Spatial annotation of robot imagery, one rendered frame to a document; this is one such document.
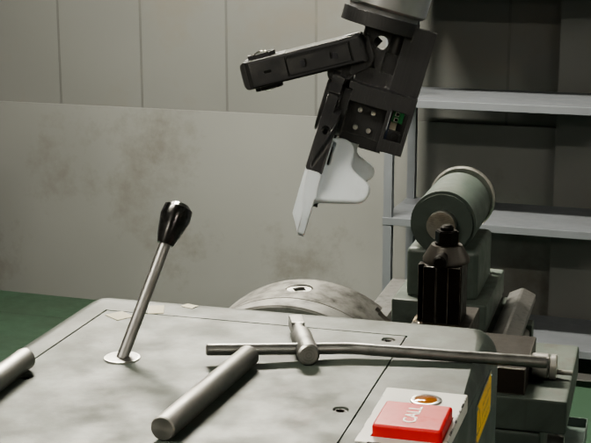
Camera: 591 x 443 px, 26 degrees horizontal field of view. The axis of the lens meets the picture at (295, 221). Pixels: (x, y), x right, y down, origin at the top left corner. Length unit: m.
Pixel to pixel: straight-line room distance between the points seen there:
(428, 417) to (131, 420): 0.26
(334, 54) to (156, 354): 0.37
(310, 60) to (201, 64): 4.42
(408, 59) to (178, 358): 0.39
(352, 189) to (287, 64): 0.13
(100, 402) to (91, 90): 4.64
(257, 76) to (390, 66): 0.12
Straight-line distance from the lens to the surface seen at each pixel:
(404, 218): 4.83
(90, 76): 5.78
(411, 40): 1.14
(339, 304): 1.57
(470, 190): 2.73
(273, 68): 1.13
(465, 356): 1.28
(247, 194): 5.54
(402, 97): 1.12
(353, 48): 1.13
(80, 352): 1.33
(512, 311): 2.82
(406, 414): 1.12
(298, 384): 1.22
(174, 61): 5.60
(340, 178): 1.11
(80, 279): 5.99
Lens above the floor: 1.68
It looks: 13 degrees down
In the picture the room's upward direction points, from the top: straight up
